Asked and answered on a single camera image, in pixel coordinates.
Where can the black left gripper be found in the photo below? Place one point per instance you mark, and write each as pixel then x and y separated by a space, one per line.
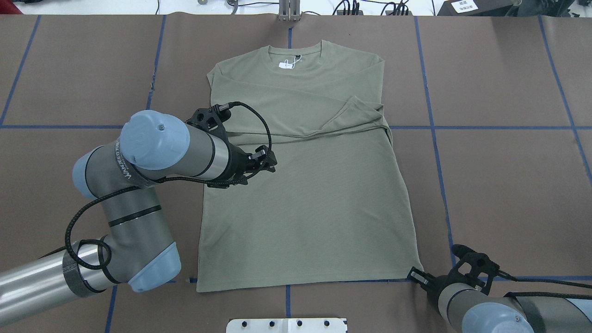
pixel 238 161

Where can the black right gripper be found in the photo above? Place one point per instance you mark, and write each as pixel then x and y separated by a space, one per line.
pixel 436 282

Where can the olive green long-sleeve shirt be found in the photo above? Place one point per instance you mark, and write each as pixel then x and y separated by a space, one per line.
pixel 337 208

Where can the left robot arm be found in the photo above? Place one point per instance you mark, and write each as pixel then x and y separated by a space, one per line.
pixel 122 235

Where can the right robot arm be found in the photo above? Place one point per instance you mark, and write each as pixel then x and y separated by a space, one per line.
pixel 467 307

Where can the white paper garment tag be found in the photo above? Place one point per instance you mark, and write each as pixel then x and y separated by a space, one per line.
pixel 287 64

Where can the white metal mounting plate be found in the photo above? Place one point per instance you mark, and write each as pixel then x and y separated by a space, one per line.
pixel 288 325

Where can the black box with label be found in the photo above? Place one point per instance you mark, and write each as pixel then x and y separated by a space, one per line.
pixel 478 8

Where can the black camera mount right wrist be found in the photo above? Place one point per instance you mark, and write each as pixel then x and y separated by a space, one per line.
pixel 482 272

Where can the black camera mount wrist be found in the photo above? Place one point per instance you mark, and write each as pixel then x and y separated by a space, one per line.
pixel 482 272
pixel 211 120

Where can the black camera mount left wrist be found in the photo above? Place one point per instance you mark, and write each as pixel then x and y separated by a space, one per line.
pixel 211 120

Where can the grey aluminium frame post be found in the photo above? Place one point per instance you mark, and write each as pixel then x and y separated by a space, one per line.
pixel 289 10

